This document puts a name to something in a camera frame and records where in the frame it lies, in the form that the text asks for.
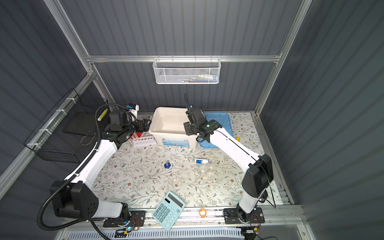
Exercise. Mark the white test tube rack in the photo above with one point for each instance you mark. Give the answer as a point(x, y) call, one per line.
point(143, 141)

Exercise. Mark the blue plastic bin lid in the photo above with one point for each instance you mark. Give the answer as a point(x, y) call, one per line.
point(224, 120)

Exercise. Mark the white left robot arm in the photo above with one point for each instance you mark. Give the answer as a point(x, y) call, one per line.
point(73, 197)

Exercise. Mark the teal desk calculator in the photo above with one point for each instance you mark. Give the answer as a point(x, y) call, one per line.
point(168, 210)

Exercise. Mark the beige plastic storage bin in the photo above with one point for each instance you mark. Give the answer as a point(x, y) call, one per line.
point(167, 127)

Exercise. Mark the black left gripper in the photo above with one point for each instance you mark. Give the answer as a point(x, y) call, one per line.
point(145, 125)

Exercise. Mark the white blue labelled bottle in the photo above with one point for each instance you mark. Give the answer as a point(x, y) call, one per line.
point(201, 161)

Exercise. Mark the white wire mesh basket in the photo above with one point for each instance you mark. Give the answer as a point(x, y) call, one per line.
point(187, 71)

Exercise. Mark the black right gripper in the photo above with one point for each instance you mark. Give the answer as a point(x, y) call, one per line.
point(187, 126)

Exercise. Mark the small blue-based flask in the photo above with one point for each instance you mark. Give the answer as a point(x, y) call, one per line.
point(167, 165)

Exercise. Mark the black wire wall basket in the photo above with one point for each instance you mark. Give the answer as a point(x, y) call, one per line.
point(70, 133)

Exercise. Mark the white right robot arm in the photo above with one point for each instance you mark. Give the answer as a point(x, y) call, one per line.
point(258, 169)

